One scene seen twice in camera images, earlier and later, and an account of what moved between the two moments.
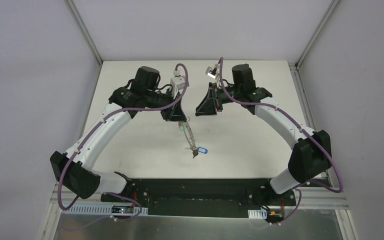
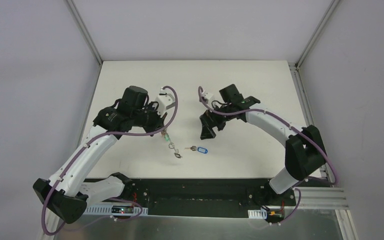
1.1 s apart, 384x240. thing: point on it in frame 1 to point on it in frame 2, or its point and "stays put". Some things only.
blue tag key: [202, 150] stays put
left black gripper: [175, 102] to [155, 122]
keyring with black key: [182, 128] to [165, 133]
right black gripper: [216, 99] to [210, 119]
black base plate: [201, 197] stays put
